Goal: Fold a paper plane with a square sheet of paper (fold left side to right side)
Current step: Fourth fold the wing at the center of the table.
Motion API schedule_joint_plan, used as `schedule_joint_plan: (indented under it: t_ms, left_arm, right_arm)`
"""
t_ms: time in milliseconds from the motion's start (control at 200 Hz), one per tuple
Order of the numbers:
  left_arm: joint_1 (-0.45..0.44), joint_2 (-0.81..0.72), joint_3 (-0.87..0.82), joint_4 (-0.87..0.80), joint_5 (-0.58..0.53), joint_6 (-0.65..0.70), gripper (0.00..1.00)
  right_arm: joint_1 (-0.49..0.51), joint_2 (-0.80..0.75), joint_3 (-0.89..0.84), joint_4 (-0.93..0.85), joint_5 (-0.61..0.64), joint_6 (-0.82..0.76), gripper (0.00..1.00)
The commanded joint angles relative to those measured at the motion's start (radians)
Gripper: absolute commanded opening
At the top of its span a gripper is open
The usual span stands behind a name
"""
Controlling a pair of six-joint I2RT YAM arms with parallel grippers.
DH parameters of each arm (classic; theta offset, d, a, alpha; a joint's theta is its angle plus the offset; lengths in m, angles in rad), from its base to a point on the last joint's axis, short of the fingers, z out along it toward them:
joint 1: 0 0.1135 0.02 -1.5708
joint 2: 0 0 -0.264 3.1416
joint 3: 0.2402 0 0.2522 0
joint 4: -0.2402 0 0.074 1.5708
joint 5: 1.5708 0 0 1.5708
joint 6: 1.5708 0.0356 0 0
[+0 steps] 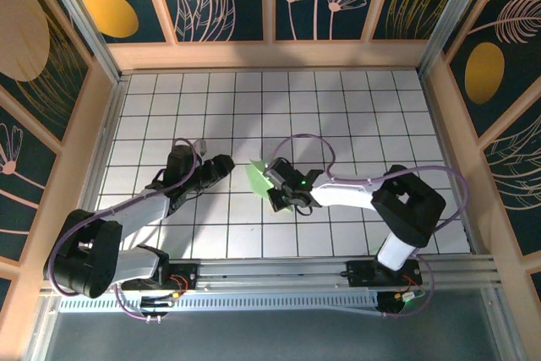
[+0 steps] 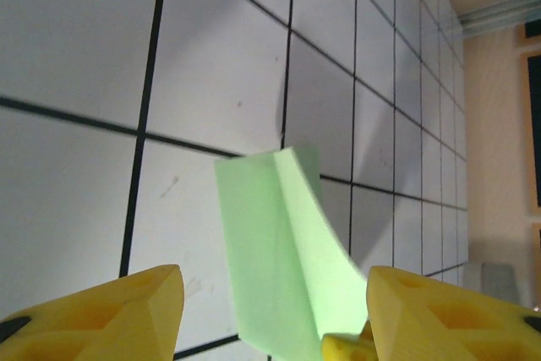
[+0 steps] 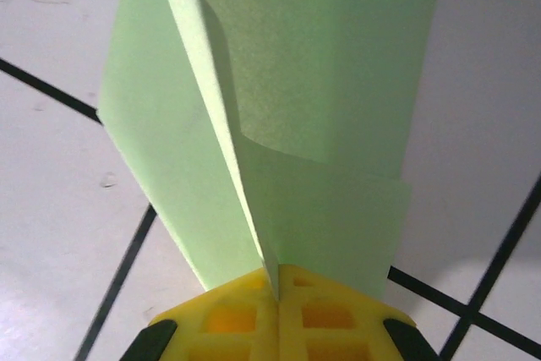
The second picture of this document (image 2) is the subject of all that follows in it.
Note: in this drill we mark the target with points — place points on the aluminium corner post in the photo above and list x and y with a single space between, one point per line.
494 16

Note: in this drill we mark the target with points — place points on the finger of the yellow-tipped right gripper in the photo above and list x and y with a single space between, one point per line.
344 350

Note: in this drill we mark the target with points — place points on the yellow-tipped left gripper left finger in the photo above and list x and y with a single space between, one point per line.
105 318

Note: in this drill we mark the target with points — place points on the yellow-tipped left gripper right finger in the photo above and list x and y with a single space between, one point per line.
444 318

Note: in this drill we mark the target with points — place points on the light green paper sheet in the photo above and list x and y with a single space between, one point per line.
270 251

